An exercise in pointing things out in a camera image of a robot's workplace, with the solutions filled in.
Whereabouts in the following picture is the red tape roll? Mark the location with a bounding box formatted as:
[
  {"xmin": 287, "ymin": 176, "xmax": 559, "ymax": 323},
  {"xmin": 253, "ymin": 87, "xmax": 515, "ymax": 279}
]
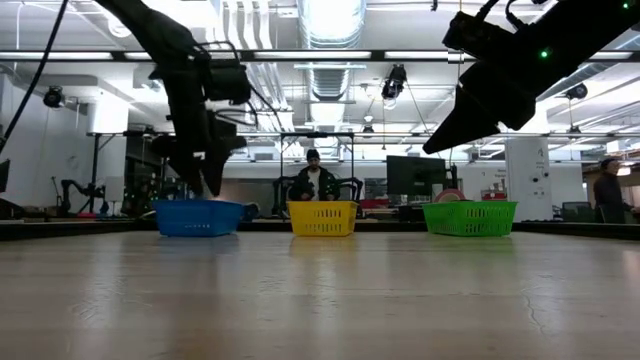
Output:
[{"xmin": 433, "ymin": 187, "xmax": 468, "ymax": 204}]

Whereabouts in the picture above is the yellow plastic basket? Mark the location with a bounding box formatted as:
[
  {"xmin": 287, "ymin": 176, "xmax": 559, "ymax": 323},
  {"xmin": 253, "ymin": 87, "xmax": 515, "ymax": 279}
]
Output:
[{"xmin": 286, "ymin": 200, "xmax": 360, "ymax": 238}]

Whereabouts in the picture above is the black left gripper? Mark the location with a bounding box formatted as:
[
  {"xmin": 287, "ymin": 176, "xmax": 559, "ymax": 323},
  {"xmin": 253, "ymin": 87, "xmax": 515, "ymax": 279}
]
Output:
[{"xmin": 149, "ymin": 59, "xmax": 249, "ymax": 199}]

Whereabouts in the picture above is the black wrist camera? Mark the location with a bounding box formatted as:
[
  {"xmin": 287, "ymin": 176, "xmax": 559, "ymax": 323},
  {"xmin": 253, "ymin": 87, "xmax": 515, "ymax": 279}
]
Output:
[
  {"xmin": 201, "ymin": 42, "xmax": 253, "ymax": 107},
  {"xmin": 441, "ymin": 10, "xmax": 527, "ymax": 62}
]

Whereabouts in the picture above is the seated person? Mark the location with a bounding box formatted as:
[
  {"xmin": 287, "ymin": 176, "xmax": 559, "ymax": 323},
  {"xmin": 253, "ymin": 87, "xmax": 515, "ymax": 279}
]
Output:
[{"xmin": 288, "ymin": 148, "xmax": 343, "ymax": 203}]

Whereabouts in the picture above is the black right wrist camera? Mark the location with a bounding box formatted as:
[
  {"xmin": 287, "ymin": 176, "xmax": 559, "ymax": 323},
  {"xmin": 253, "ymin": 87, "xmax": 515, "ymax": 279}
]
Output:
[{"xmin": 441, "ymin": 10, "xmax": 527, "ymax": 62}]

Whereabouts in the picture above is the black monitor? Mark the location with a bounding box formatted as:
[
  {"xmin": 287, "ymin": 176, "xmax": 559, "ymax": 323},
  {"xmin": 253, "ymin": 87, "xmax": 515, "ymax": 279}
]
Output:
[{"xmin": 385, "ymin": 154, "xmax": 448, "ymax": 199}]

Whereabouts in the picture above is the white pillar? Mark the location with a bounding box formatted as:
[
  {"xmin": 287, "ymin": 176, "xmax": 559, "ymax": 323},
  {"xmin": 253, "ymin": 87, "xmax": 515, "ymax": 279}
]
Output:
[{"xmin": 504, "ymin": 136, "xmax": 567, "ymax": 223}]

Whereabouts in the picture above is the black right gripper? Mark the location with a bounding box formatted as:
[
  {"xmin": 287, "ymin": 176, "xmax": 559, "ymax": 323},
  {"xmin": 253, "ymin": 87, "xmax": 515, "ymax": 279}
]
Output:
[{"xmin": 422, "ymin": 29, "xmax": 569, "ymax": 156}]

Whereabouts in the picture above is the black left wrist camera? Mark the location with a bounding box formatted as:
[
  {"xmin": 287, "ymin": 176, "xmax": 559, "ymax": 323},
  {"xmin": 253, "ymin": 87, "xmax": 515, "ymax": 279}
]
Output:
[{"xmin": 201, "ymin": 42, "xmax": 253, "ymax": 107}]

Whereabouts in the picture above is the blue plastic basket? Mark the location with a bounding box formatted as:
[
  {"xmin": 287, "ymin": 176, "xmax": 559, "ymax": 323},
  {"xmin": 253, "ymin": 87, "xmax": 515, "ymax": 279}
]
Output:
[{"xmin": 152, "ymin": 199, "xmax": 247, "ymax": 238}]

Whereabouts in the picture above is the standing person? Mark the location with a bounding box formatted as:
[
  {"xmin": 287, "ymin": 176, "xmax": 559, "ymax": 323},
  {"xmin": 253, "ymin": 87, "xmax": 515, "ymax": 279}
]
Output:
[{"xmin": 592, "ymin": 157, "xmax": 639, "ymax": 225}]

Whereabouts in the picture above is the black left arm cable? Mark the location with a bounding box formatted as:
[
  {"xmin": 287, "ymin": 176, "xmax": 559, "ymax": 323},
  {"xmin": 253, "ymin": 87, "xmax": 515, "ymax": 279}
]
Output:
[{"xmin": 0, "ymin": 0, "xmax": 71, "ymax": 154}]

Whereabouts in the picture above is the black ceiling camera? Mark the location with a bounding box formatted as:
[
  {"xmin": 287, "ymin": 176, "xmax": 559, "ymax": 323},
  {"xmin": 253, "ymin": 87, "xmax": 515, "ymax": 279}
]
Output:
[
  {"xmin": 380, "ymin": 64, "xmax": 409, "ymax": 101},
  {"xmin": 565, "ymin": 82, "xmax": 590, "ymax": 102},
  {"xmin": 42, "ymin": 85, "xmax": 67, "ymax": 109}
]

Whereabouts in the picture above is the silver ventilation duct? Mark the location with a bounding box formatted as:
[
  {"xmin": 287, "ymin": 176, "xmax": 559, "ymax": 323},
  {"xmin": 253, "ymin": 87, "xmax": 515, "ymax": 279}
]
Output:
[{"xmin": 296, "ymin": 0, "xmax": 369, "ymax": 102}]

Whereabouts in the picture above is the green plastic basket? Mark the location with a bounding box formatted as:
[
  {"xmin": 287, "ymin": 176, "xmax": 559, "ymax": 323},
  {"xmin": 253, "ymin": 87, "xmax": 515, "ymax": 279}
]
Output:
[{"xmin": 421, "ymin": 200, "xmax": 520, "ymax": 238}]

